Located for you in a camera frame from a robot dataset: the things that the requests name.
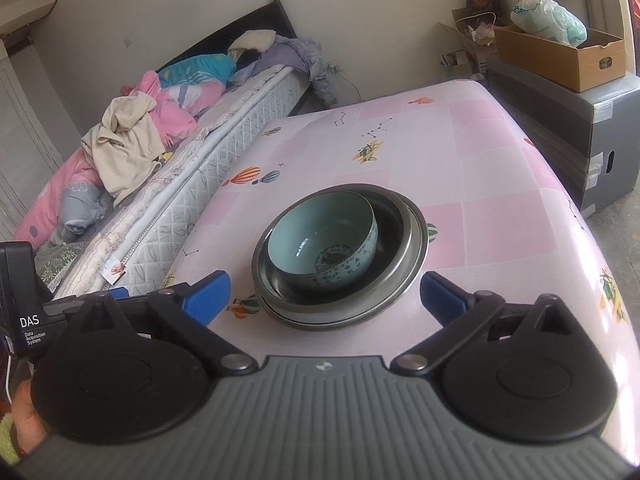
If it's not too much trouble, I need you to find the white quilted mattress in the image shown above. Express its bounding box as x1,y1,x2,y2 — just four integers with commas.
36,65,311,297

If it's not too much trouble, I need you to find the steel bowl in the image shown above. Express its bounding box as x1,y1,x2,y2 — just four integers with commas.
252,183,430,330

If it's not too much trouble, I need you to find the plastic bag with cloth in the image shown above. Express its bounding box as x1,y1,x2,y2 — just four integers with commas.
510,0,588,48

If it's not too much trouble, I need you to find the brown cardboard box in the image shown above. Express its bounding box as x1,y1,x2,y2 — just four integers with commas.
495,26,626,92

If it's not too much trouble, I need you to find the large grey carton box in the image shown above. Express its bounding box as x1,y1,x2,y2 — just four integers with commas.
487,56,639,218

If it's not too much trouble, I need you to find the black bed headboard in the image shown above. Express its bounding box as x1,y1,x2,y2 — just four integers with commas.
157,0,296,72

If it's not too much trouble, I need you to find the pile of clothes and bedding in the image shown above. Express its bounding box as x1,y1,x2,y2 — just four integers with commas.
13,29,336,250

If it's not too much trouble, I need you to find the pink patterned tablecloth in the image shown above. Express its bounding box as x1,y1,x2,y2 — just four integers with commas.
166,80,639,462

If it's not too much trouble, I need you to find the person's left hand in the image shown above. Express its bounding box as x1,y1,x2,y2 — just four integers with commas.
11,379,48,454

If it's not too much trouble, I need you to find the open box with clutter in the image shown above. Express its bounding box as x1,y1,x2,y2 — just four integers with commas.
438,0,506,76

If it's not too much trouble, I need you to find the teal ceramic bowl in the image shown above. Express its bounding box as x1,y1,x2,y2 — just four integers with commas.
267,191,378,292

